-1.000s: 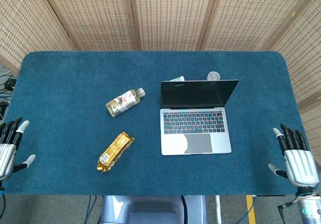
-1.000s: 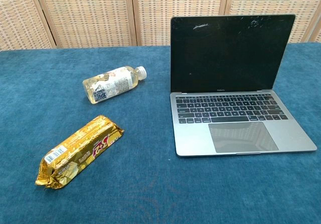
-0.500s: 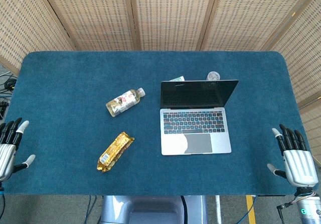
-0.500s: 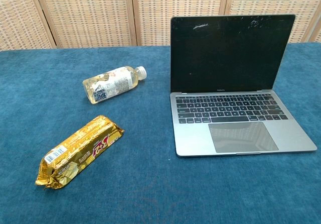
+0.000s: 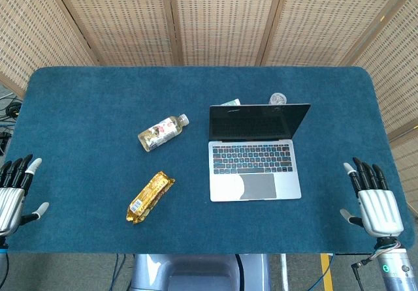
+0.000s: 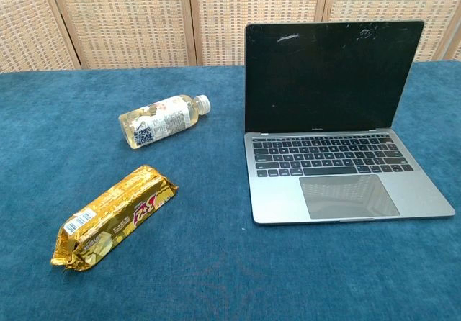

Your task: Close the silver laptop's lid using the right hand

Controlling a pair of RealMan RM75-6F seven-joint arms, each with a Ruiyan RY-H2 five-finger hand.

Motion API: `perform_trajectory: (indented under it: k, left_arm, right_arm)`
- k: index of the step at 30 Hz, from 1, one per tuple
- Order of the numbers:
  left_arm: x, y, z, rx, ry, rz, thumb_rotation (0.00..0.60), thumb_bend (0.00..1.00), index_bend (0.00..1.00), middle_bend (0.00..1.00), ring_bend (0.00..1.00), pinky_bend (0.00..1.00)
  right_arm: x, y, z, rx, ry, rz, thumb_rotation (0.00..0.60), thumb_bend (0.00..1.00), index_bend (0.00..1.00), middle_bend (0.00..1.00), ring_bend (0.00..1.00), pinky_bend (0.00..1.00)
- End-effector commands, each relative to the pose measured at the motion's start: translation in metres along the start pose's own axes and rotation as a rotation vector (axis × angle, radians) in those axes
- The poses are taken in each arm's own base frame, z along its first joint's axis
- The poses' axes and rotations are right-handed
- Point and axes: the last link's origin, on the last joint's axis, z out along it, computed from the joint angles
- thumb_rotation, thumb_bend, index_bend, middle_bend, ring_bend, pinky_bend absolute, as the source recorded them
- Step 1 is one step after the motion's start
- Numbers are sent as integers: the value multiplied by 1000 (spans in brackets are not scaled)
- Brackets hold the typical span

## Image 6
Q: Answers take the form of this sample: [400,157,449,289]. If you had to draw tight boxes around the woven bamboo folding screen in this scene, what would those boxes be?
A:
[0,0,461,74]

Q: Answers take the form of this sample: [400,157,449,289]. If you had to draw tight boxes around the blue table cloth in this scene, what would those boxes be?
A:
[0,60,461,321]

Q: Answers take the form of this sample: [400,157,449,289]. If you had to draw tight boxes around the gold foil snack package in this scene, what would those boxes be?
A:
[50,164,179,272]

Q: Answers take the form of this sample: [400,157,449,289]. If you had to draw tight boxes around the clear bottle with yellow drink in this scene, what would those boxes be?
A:
[117,94,212,150]

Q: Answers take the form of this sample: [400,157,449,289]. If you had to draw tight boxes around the grey laptop with black keyboard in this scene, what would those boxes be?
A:
[243,19,457,225]

